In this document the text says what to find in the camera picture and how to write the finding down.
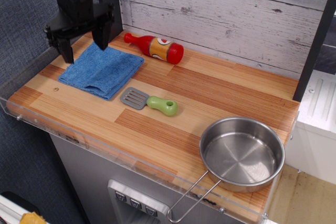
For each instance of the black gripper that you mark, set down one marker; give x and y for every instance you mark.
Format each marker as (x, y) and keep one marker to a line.
(77, 17)

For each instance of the blue cloth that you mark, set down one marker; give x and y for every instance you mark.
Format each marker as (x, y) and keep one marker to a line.
(101, 72)

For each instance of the grey spatula green handle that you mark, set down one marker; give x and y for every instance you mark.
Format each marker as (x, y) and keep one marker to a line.
(138, 100)

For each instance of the stainless steel pan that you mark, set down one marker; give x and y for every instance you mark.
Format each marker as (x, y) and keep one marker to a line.
(240, 154)

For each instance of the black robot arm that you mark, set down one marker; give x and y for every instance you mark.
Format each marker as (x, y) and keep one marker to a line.
(75, 18)

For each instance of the red toy sauce bottle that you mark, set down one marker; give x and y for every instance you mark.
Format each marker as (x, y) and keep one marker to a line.
(157, 48)

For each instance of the grey toy kitchen cabinet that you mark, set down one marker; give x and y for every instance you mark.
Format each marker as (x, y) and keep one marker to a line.
(105, 176)

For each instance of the silver button control panel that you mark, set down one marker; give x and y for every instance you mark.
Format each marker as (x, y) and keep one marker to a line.
(132, 206)

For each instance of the clear acrylic table guard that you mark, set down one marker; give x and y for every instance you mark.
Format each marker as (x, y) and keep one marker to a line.
(159, 154)

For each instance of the white ribbed cabinet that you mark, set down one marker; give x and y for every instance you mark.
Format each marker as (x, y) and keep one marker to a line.
(311, 145)

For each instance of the dark grey left post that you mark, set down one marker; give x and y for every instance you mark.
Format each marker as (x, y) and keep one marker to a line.
(115, 3)

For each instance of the dark grey post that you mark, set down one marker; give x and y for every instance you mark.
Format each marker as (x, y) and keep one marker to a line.
(115, 3)
(317, 43)

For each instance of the dark grey right post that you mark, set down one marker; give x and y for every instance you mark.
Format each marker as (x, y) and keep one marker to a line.
(317, 43)

